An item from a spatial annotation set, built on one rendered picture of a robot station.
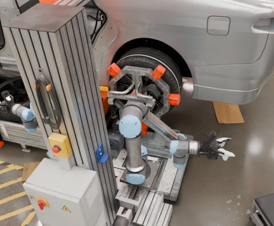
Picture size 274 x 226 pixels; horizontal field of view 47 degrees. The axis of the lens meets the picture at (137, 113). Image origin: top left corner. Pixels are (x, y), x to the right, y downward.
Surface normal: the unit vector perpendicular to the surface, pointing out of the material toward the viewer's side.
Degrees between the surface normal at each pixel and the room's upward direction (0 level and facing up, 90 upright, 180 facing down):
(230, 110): 1
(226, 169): 0
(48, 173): 0
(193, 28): 90
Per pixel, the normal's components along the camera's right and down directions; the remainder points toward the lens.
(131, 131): -0.12, 0.54
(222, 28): -0.33, 0.62
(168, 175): -0.07, -0.77
